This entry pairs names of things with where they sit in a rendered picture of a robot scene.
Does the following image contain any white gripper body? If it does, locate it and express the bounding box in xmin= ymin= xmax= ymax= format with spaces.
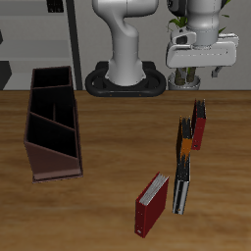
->
xmin=165 ymin=31 xmax=240 ymax=70

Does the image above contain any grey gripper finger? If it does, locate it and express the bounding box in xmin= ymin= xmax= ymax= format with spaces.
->
xmin=211 ymin=66 xmax=224 ymax=78

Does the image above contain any small red book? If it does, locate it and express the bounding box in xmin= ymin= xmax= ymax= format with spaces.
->
xmin=190 ymin=98 xmax=208 ymax=152

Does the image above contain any black and orange book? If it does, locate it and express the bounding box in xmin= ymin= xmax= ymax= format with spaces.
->
xmin=176 ymin=116 xmax=194 ymax=165

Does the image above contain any black and white book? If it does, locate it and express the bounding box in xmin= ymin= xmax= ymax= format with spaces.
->
xmin=172 ymin=153 xmax=191 ymax=216

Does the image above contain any large red book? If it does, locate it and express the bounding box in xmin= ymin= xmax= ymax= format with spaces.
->
xmin=134 ymin=172 xmax=171 ymax=239

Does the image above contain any dark brown desk caddy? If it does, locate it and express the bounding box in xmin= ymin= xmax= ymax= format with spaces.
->
xmin=23 ymin=65 xmax=84 ymax=183

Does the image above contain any pot plant in white pot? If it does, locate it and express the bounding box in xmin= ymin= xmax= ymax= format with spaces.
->
xmin=167 ymin=0 xmax=233 ymax=92

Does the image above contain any black item on shelf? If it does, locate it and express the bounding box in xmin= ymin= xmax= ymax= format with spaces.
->
xmin=46 ymin=0 xmax=65 ymax=14

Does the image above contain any grey shelf unit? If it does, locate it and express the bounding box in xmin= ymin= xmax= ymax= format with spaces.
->
xmin=0 ymin=0 xmax=83 ymax=91

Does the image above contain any dark grey block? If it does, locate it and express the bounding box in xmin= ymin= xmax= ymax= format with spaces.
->
xmin=0 ymin=60 xmax=13 ymax=91

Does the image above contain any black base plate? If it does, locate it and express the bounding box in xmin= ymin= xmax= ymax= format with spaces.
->
xmin=84 ymin=60 xmax=168 ymax=98

